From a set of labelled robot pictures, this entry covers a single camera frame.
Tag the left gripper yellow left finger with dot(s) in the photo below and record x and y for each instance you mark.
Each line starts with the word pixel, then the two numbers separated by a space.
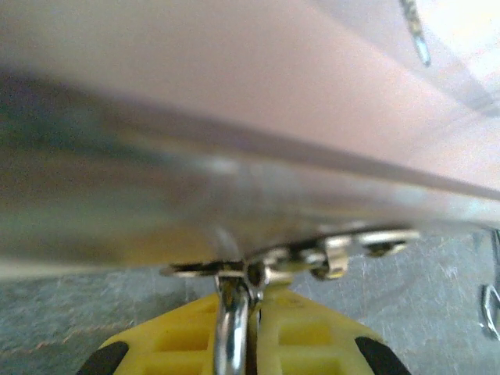
pixel 172 340

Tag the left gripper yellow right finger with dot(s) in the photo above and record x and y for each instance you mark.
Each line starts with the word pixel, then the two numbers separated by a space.
pixel 312 336

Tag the padlock with chrome shackle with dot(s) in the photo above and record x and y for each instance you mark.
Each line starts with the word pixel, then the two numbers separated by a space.
pixel 232 336

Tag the pink tin box with hasp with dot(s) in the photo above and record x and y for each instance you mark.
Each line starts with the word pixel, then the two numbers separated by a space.
pixel 273 117

